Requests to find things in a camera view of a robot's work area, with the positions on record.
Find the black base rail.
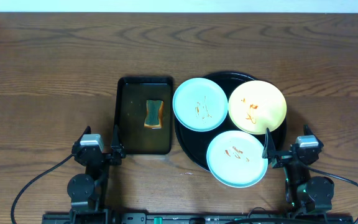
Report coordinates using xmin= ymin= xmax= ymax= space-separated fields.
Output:
xmin=42 ymin=213 xmax=353 ymax=224

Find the orange green scrub sponge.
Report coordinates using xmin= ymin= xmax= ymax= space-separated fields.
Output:
xmin=144 ymin=100 xmax=164 ymax=129

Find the yellow plate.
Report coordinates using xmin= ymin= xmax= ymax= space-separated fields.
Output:
xmin=228 ymin=80 xmax=287 ymax=134

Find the light blue plate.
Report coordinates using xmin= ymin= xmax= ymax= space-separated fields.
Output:
xmin=206 ymin=131 xmax=268 ymax=188
xmin=173 ymin=78 xmax=228 ymax=132

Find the black rectangular water tray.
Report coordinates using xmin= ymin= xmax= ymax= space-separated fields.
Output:
xmin=114 ymin=77 xmax=173 ymax=155

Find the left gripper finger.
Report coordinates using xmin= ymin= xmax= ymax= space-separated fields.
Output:
xmin=78 ymin=126 xmax=91 ymax=140
xmin=111 ymin=124 xmax=122 ymax=152

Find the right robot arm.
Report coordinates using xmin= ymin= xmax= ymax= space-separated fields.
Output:
xmin=262 ymin=125 xmax=334 ymax=218

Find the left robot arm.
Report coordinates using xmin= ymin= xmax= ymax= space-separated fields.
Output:
xmin=67 ymin=125 xmax=126 ymax=223

